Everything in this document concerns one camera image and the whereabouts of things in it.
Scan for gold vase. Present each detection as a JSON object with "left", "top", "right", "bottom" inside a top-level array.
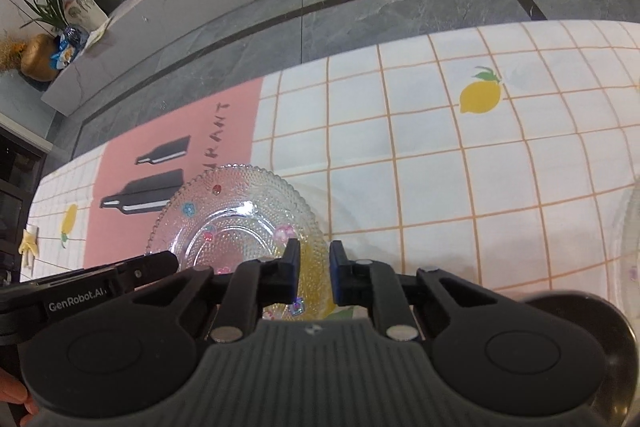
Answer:
[{"left": 19, "top": 33, "right": 60, "bottom": 82}]

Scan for metal bowl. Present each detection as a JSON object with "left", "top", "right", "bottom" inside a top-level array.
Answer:
[{"left": 524, "top": 291, "right": 640, "bottom": 427}]

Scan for person's left hand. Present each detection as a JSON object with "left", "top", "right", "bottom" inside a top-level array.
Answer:
[{"left": 0, "top": 367, "right": 40, "bottom": 416}]

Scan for grey marble bench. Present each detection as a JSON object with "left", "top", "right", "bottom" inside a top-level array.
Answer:
[{"left": 40, "top": 0, "right": 551, "bottom": 118}]

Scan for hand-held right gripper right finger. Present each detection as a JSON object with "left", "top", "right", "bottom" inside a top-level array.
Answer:
[{"left": 329, "top": 240, "right": 482, "bottom": 343}]

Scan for flower print glass plate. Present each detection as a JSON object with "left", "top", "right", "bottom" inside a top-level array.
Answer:
[{"left": 146, "top": 163, "right": 332, "bottom": 322}]

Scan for clear glass plate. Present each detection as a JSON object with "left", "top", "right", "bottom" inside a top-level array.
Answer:
[{"left": 604, "top": 184, "right": 640, "bottom": 323}]

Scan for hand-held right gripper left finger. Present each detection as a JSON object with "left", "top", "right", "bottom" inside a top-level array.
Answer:
[{"left": 165, "top": 238, "right": 302, "bottom": 343}]

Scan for white patterned pot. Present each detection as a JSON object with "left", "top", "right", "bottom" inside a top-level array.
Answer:
[{"left": 64, "top": 0, "right": 107, "bottom": 30}]

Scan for dark cabinet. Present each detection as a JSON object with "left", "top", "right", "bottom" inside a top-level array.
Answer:
[{"left": 0, "top": 111, "right": 53, "bottom": 280}]

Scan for lemon print checked tablecloth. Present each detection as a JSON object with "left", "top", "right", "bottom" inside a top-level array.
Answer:
[{"left": 19, "top": 19, "right": 640, "bottom": 323}]

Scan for blue packets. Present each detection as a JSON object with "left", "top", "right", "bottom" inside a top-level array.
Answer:
[{"left": 51, "top": 24, "right": 90, "bottom": 68}]

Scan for yellow rubber glove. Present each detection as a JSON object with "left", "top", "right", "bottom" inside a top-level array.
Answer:
[{"left": 17, "top": 228, "right": 42, "bottom": 269}]

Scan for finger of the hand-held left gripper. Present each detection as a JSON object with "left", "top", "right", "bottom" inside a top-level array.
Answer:
[{"left": 116, "top": 250, "right": 180, "bottom": 291}]

